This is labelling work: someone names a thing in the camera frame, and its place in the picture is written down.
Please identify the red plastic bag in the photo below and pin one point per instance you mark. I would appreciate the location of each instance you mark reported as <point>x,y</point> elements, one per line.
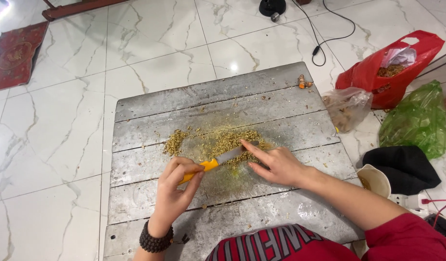
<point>368,78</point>

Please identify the red patterned floor mat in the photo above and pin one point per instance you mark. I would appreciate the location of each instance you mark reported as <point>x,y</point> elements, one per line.
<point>14,58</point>

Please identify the small pile of chopped herbs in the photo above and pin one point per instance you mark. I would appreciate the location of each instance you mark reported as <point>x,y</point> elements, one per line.
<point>175,142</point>

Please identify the crumpled white paper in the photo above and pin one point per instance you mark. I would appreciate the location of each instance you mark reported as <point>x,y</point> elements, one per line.
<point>400,57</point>

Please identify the white power strip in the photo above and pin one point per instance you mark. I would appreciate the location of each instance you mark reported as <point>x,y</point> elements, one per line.
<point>411,203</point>

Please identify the brown wooden furniture base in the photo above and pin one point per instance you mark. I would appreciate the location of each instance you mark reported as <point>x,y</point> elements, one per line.
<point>78,8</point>

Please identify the person's red printed shirt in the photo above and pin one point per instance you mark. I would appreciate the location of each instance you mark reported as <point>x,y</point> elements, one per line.
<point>400,241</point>

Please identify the large pile of chopped herbs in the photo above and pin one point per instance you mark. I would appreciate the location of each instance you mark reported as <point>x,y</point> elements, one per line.
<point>230,143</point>

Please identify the black round fan base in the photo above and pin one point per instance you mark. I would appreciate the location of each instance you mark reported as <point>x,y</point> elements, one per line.
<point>272,7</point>

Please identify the grey wooden chopping board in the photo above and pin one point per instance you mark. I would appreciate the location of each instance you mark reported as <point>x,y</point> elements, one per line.
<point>223,105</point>

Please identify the clear plastic bag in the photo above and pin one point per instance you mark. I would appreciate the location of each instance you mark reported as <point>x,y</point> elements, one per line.
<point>348,107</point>

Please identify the black cloth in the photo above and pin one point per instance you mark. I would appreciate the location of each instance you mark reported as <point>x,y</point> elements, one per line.
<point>400,168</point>

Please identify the person's right hand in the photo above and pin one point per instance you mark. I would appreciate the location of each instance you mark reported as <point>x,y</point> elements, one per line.
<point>282,166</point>

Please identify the green plastic bag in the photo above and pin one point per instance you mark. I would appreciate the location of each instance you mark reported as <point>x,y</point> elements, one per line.
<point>415,123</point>

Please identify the person's left hand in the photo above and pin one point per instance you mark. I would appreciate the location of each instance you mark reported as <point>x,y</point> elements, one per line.
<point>170,197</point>

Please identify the thin metal rods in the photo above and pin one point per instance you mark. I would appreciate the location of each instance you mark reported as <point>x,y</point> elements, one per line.
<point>436,64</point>

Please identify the white plastic jug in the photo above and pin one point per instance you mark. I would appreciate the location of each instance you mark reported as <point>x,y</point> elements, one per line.
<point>378,181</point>

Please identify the orange turmeric root piece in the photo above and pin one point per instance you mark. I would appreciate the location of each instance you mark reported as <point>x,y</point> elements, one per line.
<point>302,82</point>

